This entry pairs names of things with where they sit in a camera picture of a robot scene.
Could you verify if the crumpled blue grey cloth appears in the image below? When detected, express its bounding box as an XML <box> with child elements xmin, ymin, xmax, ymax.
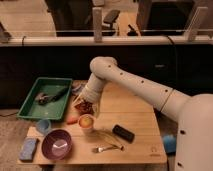
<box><xmin>71</xmin><ymin>83</ymin><xmax>85</xmax><ymax>95</ymax></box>

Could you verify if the yellow whisk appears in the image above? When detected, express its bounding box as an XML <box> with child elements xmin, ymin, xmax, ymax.
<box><xmin>95</xmin><ymin>130</ymin><xmax>124</xmax><ymax>150</ymax></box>

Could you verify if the small blue cup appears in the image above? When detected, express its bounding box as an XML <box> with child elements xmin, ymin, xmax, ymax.
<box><xmin>36</xmin><ymin>119</ymin><xmax>51</xmax><ymax>135</ymax></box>

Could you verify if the purple bowl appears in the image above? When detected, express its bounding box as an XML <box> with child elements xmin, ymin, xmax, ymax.
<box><xmin>41</xmin><ymin>129</ymin><xmax>72</xmax><ymax>160</ymax></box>

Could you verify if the green plastic tray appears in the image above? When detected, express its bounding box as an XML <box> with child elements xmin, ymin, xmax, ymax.
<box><xmin>17</xmin><ymin>77</ymin><xmax>73</xmax><ymax>121</ymax></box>

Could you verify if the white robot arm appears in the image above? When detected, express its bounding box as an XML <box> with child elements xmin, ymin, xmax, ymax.
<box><xmin>78</xmin><ymin>56</ymin><xmax>213</xmax><ymax>171</ymax></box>

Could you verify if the dark tool in tray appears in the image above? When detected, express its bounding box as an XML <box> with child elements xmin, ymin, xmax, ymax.
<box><xmin>35</xmin><ymin>87</ymin><xmax>69</xmax><ymax>105</ymax></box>

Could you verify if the blue object on floor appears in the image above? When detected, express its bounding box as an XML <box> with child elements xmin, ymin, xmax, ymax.
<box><xmin>163</xmin><ymin>135</ymin><xmax>176</xmax><ymax>154</ymax></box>

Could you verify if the black rectangular block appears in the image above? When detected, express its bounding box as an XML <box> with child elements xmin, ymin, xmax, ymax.
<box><xmin>112</xmin><ymin>125</ymin><xmax>135</xmax><ymax>143</ymax></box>

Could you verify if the white paper cup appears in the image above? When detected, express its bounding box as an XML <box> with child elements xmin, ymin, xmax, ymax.
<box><xmin>78</xmin><ymin>114</ymin><xmax>95</xmax><ymax>134</ymax></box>

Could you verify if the blue sponge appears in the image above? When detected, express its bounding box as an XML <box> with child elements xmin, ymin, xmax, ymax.
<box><xmin>19</xmin><ymin>138</ymin><xmax>39</xmax><ymax>161</ymax></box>

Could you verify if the red brown plate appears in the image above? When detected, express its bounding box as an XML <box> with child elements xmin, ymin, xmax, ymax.
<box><xmin>75</xmin><ymin>101</ymin><xmax>94</xmax><ymax>114</ymax></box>

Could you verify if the orange carrot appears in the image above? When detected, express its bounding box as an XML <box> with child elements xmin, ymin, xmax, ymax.
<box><xmin>66</xmin><ymin>116</ymin><xmax>79</xmax><ymax>125</ymax></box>

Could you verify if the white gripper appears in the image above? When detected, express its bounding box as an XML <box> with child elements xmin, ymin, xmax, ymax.
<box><xmin>72</xmin><ymin>74</ymin><xmax>107</xmax><ymax>114</ymax></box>

